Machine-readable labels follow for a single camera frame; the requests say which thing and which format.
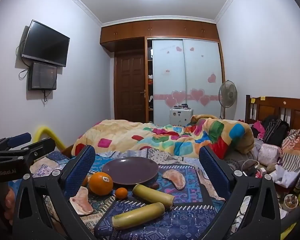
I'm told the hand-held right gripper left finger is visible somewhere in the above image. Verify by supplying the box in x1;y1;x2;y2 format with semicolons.
12;144;98;240

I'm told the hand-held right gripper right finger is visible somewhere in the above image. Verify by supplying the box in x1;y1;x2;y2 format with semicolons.
199;145;282;240

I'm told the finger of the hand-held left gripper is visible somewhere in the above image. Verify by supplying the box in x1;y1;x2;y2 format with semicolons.
0;138;56;167
0;133;32;154

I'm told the large orange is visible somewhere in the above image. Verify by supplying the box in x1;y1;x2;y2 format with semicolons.
89;172;114;196

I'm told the pomelo segment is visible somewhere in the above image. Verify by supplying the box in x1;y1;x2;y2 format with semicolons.
162;169;186;190
69;186;94;215

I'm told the small tangerine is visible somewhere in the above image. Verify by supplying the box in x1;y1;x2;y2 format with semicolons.
115;187;128;200

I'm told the purple plate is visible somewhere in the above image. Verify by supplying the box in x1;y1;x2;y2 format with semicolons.
102;157;159;185

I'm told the banana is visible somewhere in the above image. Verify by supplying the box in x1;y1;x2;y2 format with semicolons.
132;184;175;209

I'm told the sugarcane piece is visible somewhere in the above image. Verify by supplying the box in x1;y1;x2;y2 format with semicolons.
112;202;165;230

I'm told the person's left hand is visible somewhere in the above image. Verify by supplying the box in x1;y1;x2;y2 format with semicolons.
4;187;16;225

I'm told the blue patterned bedsheet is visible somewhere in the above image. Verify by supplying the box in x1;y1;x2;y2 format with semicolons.
30;149;253;240

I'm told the pink white pouch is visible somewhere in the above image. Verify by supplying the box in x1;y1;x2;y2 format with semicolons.
259;144;282;166

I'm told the pink cloth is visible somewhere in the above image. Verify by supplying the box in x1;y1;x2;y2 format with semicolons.
251;120;265;138

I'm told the colourful patchwork blanket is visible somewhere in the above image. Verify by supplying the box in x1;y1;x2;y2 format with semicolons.
71;115;255;160

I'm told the white plastic bag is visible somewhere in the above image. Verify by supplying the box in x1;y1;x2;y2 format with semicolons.
275;165;300;188

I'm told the black backpack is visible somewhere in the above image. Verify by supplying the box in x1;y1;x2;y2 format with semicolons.
262;116;290;147

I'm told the standing fan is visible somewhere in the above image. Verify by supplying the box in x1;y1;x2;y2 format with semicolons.
219;80;238;120

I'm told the striped bag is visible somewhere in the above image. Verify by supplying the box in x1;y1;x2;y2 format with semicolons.
281;129;300;173

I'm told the round jar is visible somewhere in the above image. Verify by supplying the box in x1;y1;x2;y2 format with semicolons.
284;194;299;209

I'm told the brown wooden door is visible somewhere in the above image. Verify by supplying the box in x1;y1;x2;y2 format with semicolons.
114;52;147;122

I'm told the wooden bed headboard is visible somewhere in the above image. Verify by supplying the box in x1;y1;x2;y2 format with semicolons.
245;95;300;140

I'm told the wooden wardrobe with sliding doors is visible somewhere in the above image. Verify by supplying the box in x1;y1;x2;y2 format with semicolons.
100;20;225;124

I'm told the white charger with cable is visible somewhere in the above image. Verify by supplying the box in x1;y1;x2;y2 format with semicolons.
241;159;266;178

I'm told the small black wall monitor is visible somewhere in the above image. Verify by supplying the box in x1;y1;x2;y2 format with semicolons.
27;62;58;91

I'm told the black wall television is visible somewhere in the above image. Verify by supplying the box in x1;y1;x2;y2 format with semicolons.
22;19;70;67

